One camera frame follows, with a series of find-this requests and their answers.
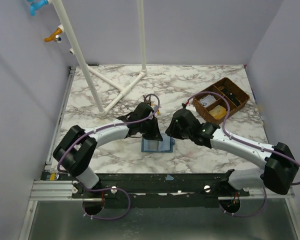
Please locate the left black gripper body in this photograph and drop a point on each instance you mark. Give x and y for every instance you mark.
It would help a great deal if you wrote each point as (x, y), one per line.
(148, 129)

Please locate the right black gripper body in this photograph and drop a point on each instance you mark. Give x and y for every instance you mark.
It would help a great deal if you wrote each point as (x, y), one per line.
(174, 131)

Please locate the blue card holder wallet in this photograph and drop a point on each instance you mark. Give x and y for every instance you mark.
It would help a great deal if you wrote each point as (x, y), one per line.
(155, 146)

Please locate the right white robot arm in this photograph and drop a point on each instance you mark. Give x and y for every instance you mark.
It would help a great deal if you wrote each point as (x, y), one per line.
(276, 167)

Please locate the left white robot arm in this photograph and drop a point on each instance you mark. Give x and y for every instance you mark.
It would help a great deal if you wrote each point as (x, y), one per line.
(75, 150)

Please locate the brown woven basket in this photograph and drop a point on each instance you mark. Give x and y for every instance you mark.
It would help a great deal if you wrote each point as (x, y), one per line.
(221, 99)

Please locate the white packets in basket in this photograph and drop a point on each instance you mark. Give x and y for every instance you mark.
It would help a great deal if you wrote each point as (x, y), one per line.
(207, 100)

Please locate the yellow item in basket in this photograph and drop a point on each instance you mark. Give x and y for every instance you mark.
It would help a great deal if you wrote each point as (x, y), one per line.
(218, 112)

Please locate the black item in basket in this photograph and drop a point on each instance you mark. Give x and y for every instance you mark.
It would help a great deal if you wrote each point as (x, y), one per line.
(230, 95)

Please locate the orange brass tap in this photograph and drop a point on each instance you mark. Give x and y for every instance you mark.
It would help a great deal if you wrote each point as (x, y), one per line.
(55, 36)

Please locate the yellow handled pliers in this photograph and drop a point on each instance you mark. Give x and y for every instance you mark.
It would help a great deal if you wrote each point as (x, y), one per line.
(148, 101)

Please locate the aluminium extrusion rail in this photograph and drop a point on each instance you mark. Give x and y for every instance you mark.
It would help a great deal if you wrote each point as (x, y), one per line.
(63, 191)

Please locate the white PVC pipe frame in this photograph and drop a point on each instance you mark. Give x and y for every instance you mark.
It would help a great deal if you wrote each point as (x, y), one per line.
(92, 40)

